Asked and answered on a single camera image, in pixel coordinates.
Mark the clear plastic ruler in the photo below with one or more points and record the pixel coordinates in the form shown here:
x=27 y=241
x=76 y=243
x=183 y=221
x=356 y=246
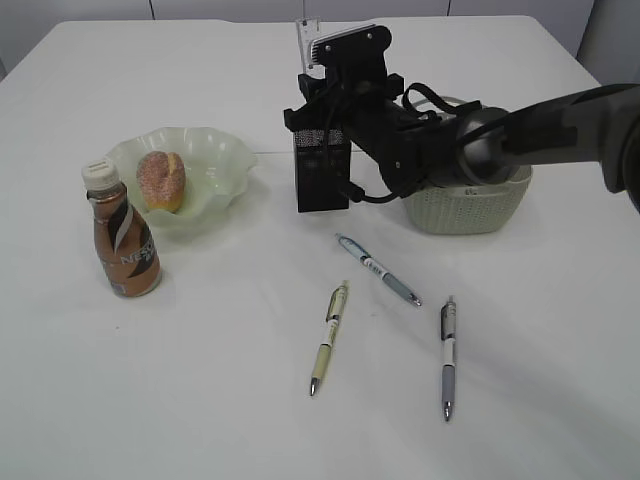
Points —
x=308 y=29

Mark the grey white pen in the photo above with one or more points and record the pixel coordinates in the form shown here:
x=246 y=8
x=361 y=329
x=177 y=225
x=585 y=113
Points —
x=448 y=316

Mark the black mesh pen holder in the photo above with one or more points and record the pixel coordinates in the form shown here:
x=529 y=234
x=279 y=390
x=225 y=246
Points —
x=315 y=174

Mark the pale green plastic basket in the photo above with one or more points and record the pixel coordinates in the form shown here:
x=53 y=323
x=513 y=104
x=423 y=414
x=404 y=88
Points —
x=447 y=211

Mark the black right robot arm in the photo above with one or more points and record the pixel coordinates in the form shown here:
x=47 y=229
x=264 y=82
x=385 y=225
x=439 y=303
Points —
x=426 y=141

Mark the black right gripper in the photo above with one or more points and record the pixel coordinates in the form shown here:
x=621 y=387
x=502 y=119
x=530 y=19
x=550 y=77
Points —
x=392 y=135

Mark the cream yellow-green pen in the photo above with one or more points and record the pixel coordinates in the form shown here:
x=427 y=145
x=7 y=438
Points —
x=333 y=318

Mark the light blue white pen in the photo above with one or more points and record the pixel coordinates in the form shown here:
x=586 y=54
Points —
x=381 y=272

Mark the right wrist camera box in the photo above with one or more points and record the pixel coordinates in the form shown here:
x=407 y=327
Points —
x=353 y=55

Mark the pale green wavy glass plate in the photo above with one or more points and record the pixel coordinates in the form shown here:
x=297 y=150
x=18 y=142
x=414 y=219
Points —
x=217 y=166

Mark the brown Nescafe coffee bottle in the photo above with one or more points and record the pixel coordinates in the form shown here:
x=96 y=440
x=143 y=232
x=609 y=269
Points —
x=123 y=241

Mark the sugared bread roll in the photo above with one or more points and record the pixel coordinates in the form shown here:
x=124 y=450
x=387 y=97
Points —
x=161 y=178

